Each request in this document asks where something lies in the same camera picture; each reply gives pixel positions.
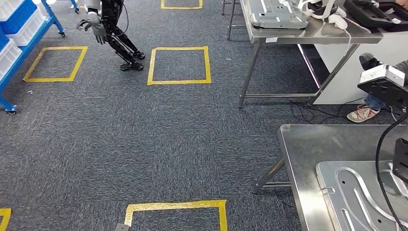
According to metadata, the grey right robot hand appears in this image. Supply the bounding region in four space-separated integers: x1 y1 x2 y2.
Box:
358 52 408 86

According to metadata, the white curved plastic part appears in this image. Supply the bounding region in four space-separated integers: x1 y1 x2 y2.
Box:
328 13 349 31
297 0 339 20

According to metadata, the stainless steel workbench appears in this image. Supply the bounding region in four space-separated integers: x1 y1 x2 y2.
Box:
251 124 408 231

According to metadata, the white cabinet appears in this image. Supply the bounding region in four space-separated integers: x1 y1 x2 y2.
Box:
313 31 408 106

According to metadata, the black foam tray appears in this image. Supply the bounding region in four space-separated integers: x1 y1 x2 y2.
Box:
344 0 408 33

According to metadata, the person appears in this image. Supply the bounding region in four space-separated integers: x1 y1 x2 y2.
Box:
346 94 388 124

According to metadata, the stainless steel table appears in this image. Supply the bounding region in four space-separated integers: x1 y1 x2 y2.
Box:
220 0 249 41
237 0 384 109

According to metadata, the stamped metal plate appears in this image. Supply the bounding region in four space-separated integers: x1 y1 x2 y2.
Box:
249 0 309 30
316 160 408 231

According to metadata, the black humanoid robot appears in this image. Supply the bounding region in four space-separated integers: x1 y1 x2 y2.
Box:
76 0 146 72

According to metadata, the white plastic crate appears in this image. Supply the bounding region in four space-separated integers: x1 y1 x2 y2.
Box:
0 0 25 22
6 8 47 47
0 38 23 81

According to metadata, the blue wheeled rack cart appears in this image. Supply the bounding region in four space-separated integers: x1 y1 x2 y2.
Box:
0 0 80 116

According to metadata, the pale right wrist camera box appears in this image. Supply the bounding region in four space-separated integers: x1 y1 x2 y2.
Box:
360 64 406 87

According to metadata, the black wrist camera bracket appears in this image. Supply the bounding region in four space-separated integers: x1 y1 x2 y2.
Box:
357 77 408 110

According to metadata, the black floor cable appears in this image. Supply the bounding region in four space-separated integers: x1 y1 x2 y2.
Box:
289 97 369 126

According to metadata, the black camera cable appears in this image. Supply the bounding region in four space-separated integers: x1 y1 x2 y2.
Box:
375 111 408 231

